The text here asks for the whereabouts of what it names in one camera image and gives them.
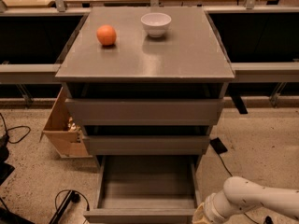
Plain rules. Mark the orange fruit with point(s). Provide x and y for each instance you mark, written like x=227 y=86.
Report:
x=106 y=35

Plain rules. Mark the grey middle drawer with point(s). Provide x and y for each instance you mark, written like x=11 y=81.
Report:
x=146 y=140

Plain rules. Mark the grey drawer cabinet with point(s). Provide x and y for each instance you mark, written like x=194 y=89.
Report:
x=187 y=62

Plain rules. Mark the black equipment at left edge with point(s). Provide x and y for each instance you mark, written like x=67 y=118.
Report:
x=5 y=168

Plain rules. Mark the cardboard box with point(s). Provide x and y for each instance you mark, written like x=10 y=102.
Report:
x=65 y=137

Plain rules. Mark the grey bottom drawer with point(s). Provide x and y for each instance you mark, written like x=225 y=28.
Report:
x=146 y=190

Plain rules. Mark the black power adapter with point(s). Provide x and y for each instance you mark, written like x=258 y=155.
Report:
x=218 y=146

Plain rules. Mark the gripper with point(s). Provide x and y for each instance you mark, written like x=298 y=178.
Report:
x=209 y=204

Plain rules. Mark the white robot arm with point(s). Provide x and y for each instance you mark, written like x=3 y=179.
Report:
x=240 y=195

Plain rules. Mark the white ceramic bowl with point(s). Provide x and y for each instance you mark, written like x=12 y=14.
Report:
x=155 y=24

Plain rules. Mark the grey drawer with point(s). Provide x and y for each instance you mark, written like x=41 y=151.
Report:
x=146 y=140
x=146 y=190
x=157 y=112

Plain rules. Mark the grey top drawer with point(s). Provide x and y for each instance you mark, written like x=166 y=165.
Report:
x=157 y=112

